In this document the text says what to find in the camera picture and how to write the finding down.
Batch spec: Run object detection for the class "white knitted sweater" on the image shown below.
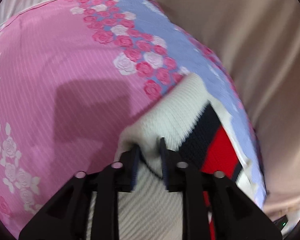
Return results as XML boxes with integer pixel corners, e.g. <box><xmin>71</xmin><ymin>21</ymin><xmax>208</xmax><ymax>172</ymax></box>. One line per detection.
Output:
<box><xmin>86</xmin><ymin>73</ymin><xmax>252</xmax><ymax>240</ymax></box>

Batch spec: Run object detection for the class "pink floral bed sheet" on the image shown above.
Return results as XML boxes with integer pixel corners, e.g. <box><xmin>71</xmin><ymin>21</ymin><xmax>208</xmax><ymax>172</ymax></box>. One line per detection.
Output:
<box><xmin>0</xmin><ymin>0</ymin><xmax>266</xmax><ymax>237</ymax></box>

